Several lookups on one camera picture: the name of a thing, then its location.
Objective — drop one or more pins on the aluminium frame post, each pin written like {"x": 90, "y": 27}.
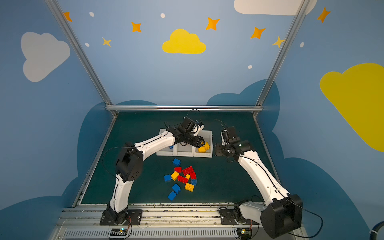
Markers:
{"x": 59, "y": 15}
{"x": 290, "y": 37}

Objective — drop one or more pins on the circuit board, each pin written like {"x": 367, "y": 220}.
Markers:
{"x": 118, "y": 234}
{"x": 244, "y": 234}

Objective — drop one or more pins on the left circuit board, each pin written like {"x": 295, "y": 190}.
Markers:
{"x": 118, "y": 234}

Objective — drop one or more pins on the left white plastic bin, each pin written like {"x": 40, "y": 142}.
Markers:
{"x": 166, "y": 151}

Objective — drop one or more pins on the aluminium mounting rail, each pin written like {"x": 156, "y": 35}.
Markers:
{"x": 169, "y": 221}

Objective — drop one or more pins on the right white plastic bin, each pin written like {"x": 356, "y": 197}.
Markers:
{"x": 208, "y": 138}

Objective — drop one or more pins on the aluminium frame left post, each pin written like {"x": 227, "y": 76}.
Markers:
{"x": 59, "y": 15}

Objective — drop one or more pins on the blue lego brick bottom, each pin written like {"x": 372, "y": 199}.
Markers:
{"x": 172, "y": 196}

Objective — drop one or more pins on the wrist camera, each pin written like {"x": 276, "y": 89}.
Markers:
{"x": 190, "y": 126}
{"x": 230, "y": 136}

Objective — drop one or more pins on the middle white plastic bin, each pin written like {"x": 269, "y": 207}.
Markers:
{"x": 184, "y": 150}

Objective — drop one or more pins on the red lego brick right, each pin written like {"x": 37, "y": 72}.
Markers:
{"x": 193, "y": 176}

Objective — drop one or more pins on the red lego brick low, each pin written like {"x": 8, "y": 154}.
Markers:
{"x": 182, "y": 179}

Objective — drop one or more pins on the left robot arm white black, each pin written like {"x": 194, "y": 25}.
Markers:
{"x": 129, "y": 167}

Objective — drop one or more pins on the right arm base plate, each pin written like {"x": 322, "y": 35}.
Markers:
{"x": 233, "y": 217}

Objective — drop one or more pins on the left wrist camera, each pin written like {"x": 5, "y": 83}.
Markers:
{"x": 190, "y": 126}

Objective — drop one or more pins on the small red lego brick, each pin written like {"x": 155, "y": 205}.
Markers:
{"x": 178, "y": 169}

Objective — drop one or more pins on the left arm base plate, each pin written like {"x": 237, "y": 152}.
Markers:
{"x": 132, "y": 217}

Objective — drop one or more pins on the aluminium frame right post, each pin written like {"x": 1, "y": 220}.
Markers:
{"x": 290, "y": 37}

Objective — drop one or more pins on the long red lego brick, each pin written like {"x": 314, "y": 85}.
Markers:
{"x": 188, "y": 170}

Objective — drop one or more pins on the white plastic bin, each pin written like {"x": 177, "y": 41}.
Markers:
{"x": 208, "y": 138}
{"x": 166, "y": 151}
{"x": 184, "y": 150}

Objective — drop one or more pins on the aluminium frame back bar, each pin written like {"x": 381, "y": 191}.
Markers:
{"x": 142, "y": 108}

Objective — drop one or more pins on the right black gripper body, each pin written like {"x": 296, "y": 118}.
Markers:
{"x": 222, "y": 150}

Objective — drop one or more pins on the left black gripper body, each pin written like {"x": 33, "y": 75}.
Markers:
{"x": 194, "y": 139}

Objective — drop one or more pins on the right circuit board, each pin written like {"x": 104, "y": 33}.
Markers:
{"x": 244, "y": 234}

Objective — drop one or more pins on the blue lego brick top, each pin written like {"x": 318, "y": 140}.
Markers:
{"x": 176, "y": 162}

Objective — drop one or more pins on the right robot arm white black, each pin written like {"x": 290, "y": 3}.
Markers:
{"x": 282, "y": 212}

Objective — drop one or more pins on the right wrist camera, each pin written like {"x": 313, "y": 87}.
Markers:
{"x": 230, "y": 136}

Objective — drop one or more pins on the yellow lego brick bottom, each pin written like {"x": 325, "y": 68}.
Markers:
{"x": 189, "y": 187}

